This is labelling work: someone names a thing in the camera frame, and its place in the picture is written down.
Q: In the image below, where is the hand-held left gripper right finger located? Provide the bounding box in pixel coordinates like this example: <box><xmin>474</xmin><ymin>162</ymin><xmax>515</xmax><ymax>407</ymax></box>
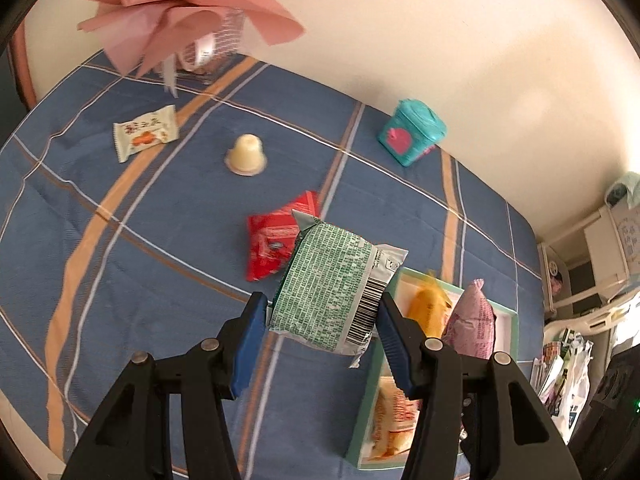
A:
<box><xmin>376</xmin><ymin>292</ymin><xmax>583</xmax><ymax>480</ymax></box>

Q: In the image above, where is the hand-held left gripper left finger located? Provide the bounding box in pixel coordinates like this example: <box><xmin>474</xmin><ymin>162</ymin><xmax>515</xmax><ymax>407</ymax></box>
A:
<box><xmin>60</xmin><ymin>291</ymin><xmax>269</xmax><ymax>480</ymax></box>

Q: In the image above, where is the yellow snack packet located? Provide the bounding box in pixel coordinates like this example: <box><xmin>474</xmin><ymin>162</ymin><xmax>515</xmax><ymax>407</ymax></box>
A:
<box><xmin>405</xmin><ymin>271</ymin><xmax>453</xmax><ymax>339</ymax></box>

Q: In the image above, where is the orange cracker packet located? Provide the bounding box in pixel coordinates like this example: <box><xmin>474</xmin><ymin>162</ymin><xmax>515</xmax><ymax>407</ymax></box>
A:
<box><xmin>367</xmin><ymin>376</ymin><xmax>426</xmax><ymax>461</ymax></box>

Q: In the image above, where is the pink snack packet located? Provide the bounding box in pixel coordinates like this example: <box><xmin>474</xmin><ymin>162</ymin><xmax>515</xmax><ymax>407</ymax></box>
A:
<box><xmin>442</xmin><ymin>280</ymin><xmax>497</xmax><ymax>360</ymax></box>

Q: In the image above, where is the green and white snack packet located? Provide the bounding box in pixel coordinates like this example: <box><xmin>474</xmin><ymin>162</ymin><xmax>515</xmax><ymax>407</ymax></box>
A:
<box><xmin>268</xmin><ymin>209</ymin><xmax>408</xmax><ymax>368</ymax></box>

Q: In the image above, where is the white tray with green rim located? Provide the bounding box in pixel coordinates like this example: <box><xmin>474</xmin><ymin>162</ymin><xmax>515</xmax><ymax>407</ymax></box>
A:
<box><xmin>345</xmin><ymin>266</ymin><xmax>520</xmax><ymax>471</ymax></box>

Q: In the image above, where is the white plastic bag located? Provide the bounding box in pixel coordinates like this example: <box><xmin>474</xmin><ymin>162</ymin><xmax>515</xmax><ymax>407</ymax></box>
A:
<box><xmin>530</xmin><ymin>327</ymin><xmax>608</xmax><ymax>443</ymax></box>

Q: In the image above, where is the small red snack packet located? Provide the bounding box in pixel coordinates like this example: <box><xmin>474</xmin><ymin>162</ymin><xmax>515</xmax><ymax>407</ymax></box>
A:
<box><xmin>246</xmin><ymin>191</ymin><xmax>321</xmax><ymax>282</ymax></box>

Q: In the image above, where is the blue plaid tablecloth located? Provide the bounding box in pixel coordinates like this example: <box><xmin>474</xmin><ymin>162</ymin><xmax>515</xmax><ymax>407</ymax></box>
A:
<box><xmin>0</xmin><ymin>50</ymin><xmax>546</xmax><ymax>480</ymax></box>

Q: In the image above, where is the white shelf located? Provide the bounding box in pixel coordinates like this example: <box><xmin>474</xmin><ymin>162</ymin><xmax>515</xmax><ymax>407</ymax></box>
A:
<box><xmin>537</xmin><ymin>172</ymin><xmax>640</xmax><ymax>321</ymax></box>

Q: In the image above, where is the cream jelly cup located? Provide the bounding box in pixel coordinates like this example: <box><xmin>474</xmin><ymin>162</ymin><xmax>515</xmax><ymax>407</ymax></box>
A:
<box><xmin>224</xmin><ymin>133</ymin><xmax>268</xmax><ymax>177</ymax></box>

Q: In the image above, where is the teal tin box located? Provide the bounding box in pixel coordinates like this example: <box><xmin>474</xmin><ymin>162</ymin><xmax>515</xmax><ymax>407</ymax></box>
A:
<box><xmin>377</xmin><ymin>98</ymin><xmax>447</xmax><ymax>167</ymax></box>

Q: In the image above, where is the small white snack packet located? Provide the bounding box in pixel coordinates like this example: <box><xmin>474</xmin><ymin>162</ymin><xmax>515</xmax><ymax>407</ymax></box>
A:
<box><xmin>112</xmin><ymin>104</ymin><xmax>180</xmax><ymax>164</ymax></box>

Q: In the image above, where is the clear plastic container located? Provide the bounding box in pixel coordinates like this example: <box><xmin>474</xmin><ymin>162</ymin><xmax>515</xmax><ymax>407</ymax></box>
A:
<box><xmin>175</xmin><ymin>7</ymin><xmax>246</xmax><ymax>86</ymax></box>

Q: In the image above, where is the pink flower bouquet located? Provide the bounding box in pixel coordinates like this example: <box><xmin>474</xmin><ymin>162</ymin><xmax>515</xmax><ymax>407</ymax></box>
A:
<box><xmin>76</xmin><ymin>0</ymin><xmax>306</xmax><ymax>93</ymax></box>

